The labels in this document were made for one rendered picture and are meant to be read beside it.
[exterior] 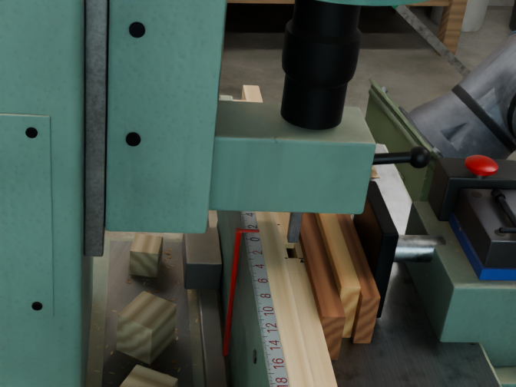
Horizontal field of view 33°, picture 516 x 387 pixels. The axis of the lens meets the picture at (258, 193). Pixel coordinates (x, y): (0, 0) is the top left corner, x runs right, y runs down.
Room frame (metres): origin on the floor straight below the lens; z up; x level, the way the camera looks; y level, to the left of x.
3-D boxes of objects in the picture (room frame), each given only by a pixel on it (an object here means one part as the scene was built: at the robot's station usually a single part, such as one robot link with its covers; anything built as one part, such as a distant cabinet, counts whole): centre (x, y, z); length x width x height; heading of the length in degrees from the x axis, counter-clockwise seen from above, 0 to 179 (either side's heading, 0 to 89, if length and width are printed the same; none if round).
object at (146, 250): (0.80, 0.11, 0.82); 0.04 x 0.03 x 0.03; 0
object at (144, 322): (0.67, 0.09, 0.82); 0.05 x 0.04 x 0.04; 157
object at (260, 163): (0.66, -0.02, 1.03); 0.14 x 0.07 x 0.09; 100
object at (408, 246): (0.67, -0.14, 0.95); 0.09 x 0.07 x 0.09; 10
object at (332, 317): (0.69, -0.05, 0.92); 0.26 x 0.02 x 0.05; 10
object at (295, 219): (0.66, -0.04, 0.97); 0.01 x 0.01 x 0.05; 10
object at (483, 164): (0.71, -0.20, 1.02); 0.03 x 0.03 x 0.01
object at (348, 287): (0.67, -0.07, 0.93); 0.16 x 0.02 x 0.06; 10
